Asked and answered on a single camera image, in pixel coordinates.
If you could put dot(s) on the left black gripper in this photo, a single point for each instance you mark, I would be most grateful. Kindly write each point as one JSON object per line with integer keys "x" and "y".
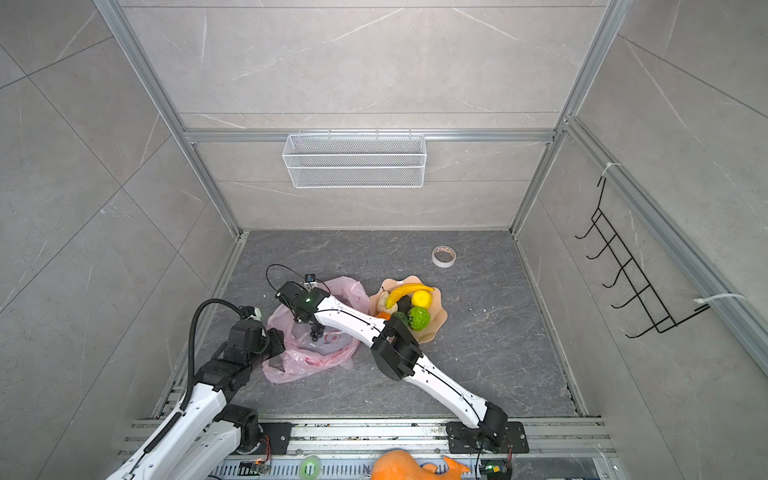
{"x": 277, "y": 341}

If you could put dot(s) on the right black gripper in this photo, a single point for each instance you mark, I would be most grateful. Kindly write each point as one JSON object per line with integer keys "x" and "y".
{"x": 297, "y": 316}

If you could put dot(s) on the pink plastic bag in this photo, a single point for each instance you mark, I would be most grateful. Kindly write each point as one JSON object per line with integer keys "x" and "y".
{"x": 304, "y": 356}

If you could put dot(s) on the beige bumpy fruit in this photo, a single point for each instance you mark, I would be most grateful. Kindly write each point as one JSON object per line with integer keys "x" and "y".
{"x": 384, "y": 303}

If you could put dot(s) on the yellow green banana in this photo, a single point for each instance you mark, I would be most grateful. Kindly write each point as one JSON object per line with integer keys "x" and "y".
{"x": 403, "y": 290}

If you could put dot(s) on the dark avocado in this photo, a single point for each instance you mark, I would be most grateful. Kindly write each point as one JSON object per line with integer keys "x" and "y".
{"x": 404, "y": 304}

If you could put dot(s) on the green bumpy fruit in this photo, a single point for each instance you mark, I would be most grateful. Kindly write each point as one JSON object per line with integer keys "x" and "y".
{"x": 418, "y": 318}

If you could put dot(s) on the yellow lemon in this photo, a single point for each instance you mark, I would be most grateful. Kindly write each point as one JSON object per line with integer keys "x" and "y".
{"x": 421, "y": 299}

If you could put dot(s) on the beige flower-shaped plate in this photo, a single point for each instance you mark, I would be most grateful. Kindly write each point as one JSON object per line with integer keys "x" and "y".
{"x": 438, "y": 315}

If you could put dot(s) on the dark purple grape bunch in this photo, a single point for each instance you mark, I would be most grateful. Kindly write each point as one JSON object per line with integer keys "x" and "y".
{"x": 316, "y": 331}

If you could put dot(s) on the smooth green mango fruit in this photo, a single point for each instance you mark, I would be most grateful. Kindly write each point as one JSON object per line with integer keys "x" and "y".
{"x": 402, "y": 317}

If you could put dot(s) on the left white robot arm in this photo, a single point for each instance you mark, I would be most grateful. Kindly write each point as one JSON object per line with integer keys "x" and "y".
{"x": 205, "y": 426}

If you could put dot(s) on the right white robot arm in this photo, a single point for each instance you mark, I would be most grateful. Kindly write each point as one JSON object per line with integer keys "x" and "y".
{"x": 398, "y": 356}

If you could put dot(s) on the green tape roll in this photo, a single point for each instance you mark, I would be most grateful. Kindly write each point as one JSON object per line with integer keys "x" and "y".
{"x": 310, "y": 468}

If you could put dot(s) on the white tape roll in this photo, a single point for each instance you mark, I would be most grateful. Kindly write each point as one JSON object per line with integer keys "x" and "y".
{"x": 443, "y": 256}

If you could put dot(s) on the orange plush toy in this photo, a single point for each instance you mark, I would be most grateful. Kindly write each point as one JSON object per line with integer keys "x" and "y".
{"x": 400, "y": 465}

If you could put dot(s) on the white wire mesh basket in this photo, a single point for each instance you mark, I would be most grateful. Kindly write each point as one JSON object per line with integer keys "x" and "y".
{"x": 367, "y": 160}

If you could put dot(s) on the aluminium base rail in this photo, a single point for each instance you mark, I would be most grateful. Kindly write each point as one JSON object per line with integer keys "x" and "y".
{"x": 578, "y": 448}

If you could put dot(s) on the black wire hook rack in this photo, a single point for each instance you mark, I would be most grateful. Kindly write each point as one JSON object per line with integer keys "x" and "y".
{"x": 629, "y": 271}

